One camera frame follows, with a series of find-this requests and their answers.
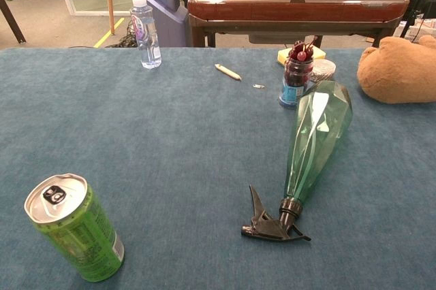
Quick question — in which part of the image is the green plastic spray bottle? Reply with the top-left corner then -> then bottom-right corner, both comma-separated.
240,80 -> 354,242

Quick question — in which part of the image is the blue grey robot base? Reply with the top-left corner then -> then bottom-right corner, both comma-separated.
140,0 -> 189,48

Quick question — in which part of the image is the wooden mahjong table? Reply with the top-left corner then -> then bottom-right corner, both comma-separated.
187,0 -> 410,48

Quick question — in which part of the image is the dark table leg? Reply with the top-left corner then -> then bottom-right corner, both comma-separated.
0,0 -> 27,45

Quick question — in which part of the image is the brown plush bear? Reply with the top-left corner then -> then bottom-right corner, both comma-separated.
356,35 -> 436,105

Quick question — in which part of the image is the beige pen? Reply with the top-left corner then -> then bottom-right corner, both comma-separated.
214,63 -> 243,82

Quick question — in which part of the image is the green aluminium drink can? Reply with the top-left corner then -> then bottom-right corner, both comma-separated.
23,173 -> 125,283

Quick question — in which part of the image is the jar of red cherries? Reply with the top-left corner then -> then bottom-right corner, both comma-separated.
278,36 -> 318,111

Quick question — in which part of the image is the clear plastic water bottle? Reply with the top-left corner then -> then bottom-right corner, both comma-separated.
129,0 -> 163,69

